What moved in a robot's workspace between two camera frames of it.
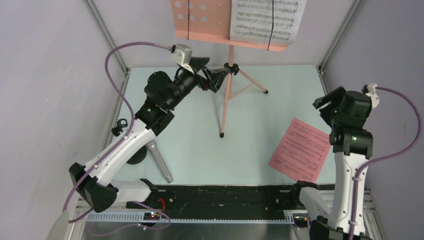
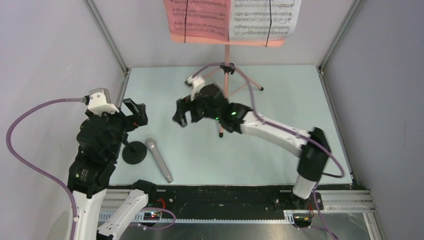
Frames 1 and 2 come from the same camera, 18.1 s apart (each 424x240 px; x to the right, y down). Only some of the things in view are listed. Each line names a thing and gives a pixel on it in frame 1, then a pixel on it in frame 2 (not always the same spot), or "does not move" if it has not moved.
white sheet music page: x=275 y=21 does not move
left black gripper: x=214 y=79 -> x=139 y=116
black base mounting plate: x=228 y=198 does not move
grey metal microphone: x=153 y=146 does not move
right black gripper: x=335 y=96 -> x=183 y=106
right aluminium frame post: x=355 y=8 does not move
